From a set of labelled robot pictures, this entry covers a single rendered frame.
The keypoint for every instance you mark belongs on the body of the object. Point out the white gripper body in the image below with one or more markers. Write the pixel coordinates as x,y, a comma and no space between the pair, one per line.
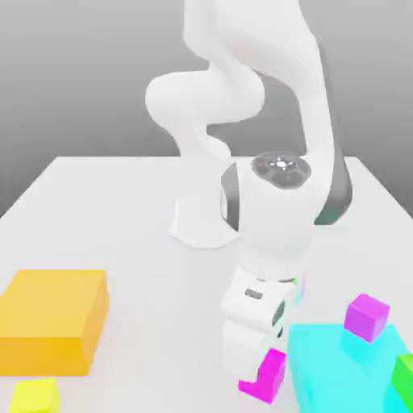
244,350

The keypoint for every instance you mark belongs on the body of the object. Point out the small magenta cube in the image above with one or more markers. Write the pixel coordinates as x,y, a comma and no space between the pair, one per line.
271,377

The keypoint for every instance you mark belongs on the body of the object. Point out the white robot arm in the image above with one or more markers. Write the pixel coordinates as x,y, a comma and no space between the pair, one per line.
277,226

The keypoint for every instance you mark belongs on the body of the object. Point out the small purple cube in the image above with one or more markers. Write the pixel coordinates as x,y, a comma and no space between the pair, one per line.
366,317

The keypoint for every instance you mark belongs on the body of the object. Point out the small green cube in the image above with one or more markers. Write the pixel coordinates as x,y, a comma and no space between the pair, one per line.
404,377

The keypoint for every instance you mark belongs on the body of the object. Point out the small yellow cube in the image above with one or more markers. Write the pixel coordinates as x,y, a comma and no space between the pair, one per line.
34,397

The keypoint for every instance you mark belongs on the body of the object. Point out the large cyan box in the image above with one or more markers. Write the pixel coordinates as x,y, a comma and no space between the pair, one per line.
332,371

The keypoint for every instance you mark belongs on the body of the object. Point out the large orange box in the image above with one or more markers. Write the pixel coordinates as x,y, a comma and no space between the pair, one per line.
48,322

